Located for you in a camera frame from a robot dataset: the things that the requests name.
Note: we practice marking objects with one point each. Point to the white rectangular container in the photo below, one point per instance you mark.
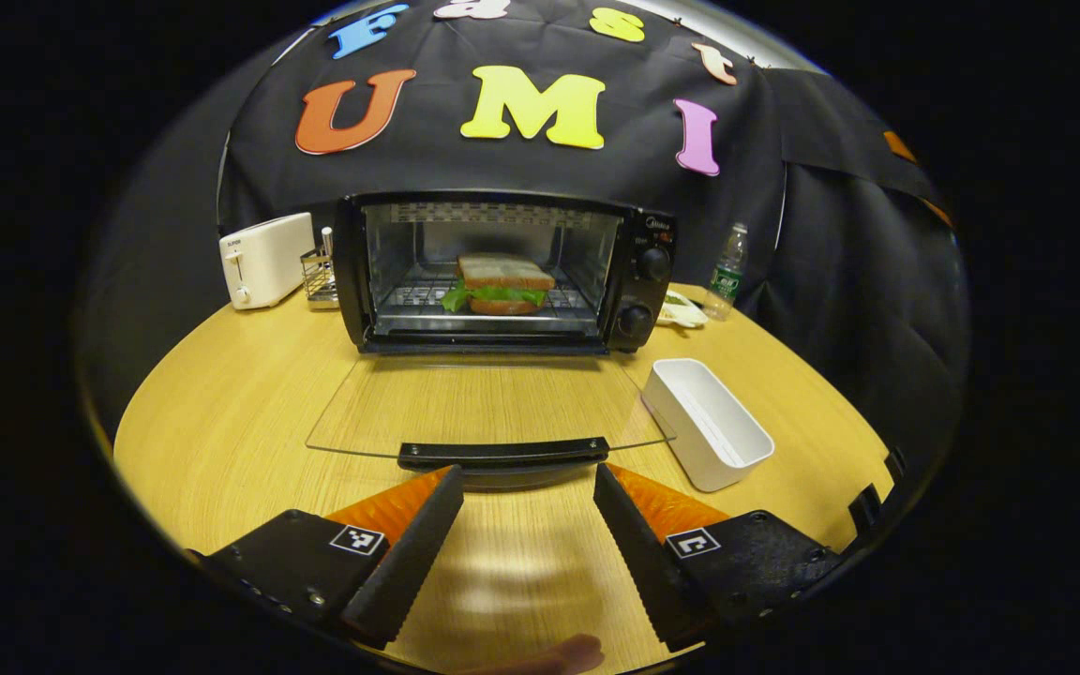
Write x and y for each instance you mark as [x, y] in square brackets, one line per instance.
[727, 441]

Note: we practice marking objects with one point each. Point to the black table edge clamp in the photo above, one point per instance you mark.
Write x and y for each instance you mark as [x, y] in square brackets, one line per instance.
[865, 511]
[894, 465]

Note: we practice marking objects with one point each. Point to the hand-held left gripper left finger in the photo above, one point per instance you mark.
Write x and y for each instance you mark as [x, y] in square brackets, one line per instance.
[409, 562]

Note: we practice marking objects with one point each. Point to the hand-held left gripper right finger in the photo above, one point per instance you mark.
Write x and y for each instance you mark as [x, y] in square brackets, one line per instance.
[638, 553]

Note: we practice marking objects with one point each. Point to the white toaster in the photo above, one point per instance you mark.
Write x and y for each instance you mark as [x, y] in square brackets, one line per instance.
[263, 258]

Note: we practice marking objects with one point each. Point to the lettuce sandwich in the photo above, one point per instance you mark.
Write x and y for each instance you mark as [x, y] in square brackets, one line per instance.
[502, 272]

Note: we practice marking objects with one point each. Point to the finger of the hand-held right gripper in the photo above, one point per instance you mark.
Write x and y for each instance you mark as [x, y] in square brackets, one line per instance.
[898, 146]

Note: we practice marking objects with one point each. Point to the black electric oven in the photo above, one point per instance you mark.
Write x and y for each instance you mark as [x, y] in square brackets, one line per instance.
[643, 225]

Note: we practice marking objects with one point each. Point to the small white plate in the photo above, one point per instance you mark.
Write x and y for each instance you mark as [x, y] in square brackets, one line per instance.
[682, 311]

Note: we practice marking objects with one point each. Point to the clear plastic water bottle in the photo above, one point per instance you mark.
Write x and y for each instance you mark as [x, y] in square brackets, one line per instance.
[727, 272]

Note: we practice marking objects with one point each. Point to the black backdrop cloth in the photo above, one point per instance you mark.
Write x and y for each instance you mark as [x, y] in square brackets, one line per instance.
[596, 173]

